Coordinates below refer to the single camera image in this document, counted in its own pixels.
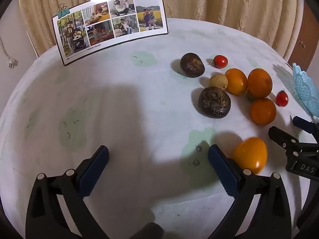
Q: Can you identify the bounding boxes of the red cherry tomato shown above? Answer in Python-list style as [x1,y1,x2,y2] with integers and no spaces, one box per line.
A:
[213,55,228,69]
[276,90,289,107]

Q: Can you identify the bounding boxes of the yellow orange fruit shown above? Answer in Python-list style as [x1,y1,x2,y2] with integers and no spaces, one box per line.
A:
[231,137,268,174]

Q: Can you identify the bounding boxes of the orange tangerine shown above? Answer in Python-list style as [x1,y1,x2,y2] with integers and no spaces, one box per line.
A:
[224,68,248,96]
[248,68,273,99]
[250,98,276,126]

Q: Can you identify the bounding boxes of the dark passion fruit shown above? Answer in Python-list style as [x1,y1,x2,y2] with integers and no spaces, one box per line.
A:
[180,52,205,78]
[198,86,231,119]

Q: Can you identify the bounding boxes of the tan longan fruit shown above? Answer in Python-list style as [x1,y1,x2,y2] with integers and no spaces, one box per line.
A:
[208,73,228,90]

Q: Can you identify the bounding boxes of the blue plastic lattice basket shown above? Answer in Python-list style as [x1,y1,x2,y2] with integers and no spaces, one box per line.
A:
[292,63,318,118]

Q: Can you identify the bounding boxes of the wooden door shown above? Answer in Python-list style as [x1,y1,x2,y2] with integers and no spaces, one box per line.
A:
[288,2,318,71]

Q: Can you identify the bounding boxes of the door knob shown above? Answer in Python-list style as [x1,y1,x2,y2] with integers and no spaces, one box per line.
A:
[299,41,305,48]

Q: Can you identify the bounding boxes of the white patterned tablecloth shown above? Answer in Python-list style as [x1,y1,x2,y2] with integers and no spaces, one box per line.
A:
[1,18,312,238]

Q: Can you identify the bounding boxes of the beige curtain right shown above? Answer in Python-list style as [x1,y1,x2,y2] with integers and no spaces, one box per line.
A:
[164,0,304,59]

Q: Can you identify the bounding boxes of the photo collage board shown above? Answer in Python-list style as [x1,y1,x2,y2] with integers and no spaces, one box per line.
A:
[52,0,169,66]

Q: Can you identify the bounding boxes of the teal binder clip left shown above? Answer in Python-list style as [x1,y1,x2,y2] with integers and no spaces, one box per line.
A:
[57,3,70,19]

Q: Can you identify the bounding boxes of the white power plug cable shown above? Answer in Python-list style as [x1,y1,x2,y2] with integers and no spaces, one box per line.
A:
[0,35,19,69]

